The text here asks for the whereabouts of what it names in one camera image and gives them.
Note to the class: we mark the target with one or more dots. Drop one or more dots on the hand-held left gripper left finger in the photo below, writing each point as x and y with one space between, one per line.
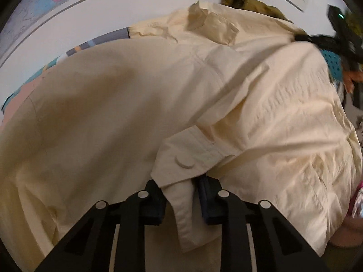
154 204

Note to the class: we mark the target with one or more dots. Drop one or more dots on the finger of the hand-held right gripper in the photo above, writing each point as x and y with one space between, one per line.
320 43

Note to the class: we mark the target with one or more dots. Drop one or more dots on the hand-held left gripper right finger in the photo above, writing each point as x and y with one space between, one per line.
207 201

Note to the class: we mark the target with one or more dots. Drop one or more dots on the cream jacket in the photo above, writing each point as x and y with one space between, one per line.
170 104

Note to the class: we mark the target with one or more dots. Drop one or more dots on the person's right hand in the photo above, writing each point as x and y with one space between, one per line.
351 79

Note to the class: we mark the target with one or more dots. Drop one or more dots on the teal perforated basket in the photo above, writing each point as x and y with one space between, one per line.
333 62

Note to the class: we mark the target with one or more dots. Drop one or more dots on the olive garment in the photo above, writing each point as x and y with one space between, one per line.
249 4

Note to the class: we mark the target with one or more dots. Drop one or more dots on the pink object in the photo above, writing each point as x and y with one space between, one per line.
358 204

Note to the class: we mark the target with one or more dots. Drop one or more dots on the teal grey patterned bed sheet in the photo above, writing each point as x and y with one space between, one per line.
93 41

